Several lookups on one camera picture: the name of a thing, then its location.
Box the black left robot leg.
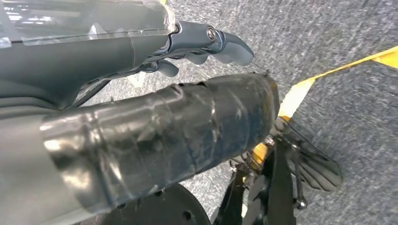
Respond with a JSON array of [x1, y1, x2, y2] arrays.
[[213, 136, 308, 225]]

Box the thin black camera cable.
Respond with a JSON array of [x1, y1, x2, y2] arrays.
[[72, 79, 112, 109]]

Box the black robot hip disc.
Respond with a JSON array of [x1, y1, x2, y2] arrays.
[[102, 183, 212, 225]]

